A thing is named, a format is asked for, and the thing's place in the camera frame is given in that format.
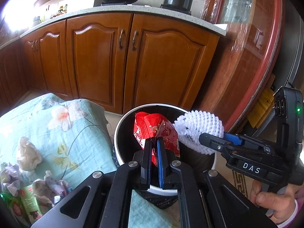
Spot white foam fruit net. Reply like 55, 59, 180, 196
173, 110, 224, 155

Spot red snack wrapper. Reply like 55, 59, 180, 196
133, 112, 180, 157

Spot white rimmed trash bin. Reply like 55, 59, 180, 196
113, 103, 218, 197

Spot wooden kitchen cabinets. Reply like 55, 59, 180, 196
1, 12, 219, 114

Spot person's right hand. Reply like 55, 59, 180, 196
250, 180, 303, 227

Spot crumpled white printed paper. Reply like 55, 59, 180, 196
1, 163, 70, 206

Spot floral light green tablecloth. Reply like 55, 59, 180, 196
0, 93, 176, 228

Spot crumpled beige tissue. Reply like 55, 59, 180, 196
16, 137, 42, 171

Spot green snack bag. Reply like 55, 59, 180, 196
1, 185, 43, 227

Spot grey speckled countertop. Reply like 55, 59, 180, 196
0, 4, 227, 51

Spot round wooden table top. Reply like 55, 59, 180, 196
197, 0, 285, 131

